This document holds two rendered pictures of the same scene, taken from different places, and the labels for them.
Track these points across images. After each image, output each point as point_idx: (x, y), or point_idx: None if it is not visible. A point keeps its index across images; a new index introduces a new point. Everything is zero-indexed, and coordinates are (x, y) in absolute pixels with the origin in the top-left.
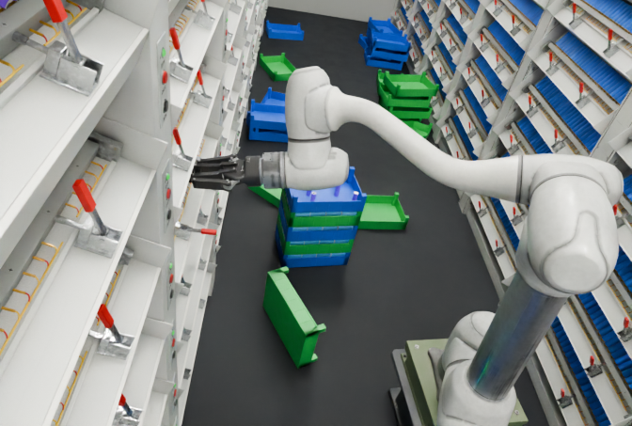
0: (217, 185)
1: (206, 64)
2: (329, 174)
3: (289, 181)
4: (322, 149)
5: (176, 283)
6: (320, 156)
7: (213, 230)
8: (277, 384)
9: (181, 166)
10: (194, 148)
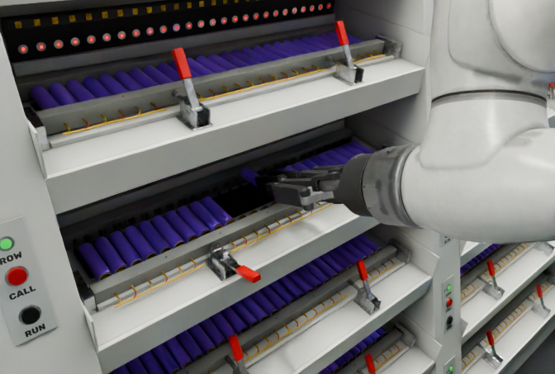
0: (295, 196)
1: (403, 43)
2: (500, 187)
3: (409, 200)
4: (490, 116)
5: (85, 314)
6: (480, 135)
7: (253, 273)
8: None
9: (189, 123)
10: (252, 113)
